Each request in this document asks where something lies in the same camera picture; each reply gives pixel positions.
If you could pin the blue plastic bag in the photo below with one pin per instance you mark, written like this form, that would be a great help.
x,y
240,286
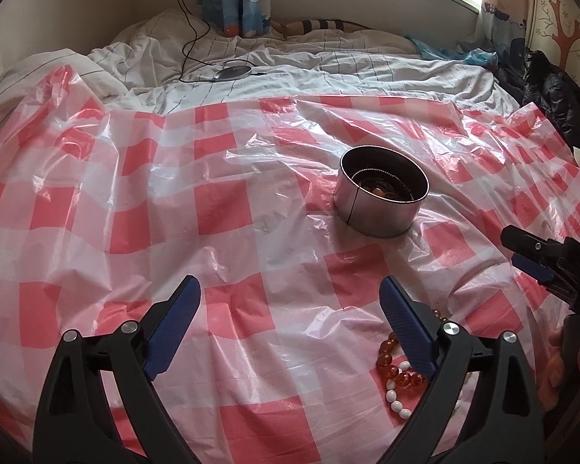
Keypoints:
x,y
473,55

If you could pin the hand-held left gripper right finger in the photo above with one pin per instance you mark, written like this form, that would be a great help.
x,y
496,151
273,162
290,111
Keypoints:
x,y
411,328

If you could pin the pale cartoon curtain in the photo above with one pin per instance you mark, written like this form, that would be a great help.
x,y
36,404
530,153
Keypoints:
x,y
505,5

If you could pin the red checkered plastic sheet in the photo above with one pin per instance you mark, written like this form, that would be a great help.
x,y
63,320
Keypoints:
x,y
222,232

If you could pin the black puffer jacket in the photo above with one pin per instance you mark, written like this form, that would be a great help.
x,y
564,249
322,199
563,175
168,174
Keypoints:
x,y
546,92

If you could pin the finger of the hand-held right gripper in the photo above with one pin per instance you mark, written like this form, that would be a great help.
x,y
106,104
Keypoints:
x,y
531,268
531,241

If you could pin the white striped duvet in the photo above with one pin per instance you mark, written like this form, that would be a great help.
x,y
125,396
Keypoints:
x,y
343,65

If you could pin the person's right hand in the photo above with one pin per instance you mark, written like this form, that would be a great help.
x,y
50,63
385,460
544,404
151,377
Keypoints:
x,y
553,362

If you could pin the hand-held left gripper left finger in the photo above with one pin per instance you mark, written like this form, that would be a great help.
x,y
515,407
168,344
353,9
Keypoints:
x,y
171,328

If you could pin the wardrobe with tree decal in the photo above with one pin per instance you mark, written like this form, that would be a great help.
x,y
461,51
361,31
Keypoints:
x,y
565,14

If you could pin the round metal tin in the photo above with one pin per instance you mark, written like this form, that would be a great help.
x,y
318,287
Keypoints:
x,y
377,212

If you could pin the striped pillow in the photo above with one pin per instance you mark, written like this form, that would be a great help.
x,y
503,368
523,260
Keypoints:
x,y
324,25

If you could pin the round grey charging pad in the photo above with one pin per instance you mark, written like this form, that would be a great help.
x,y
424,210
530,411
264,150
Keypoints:
x,y
233,72

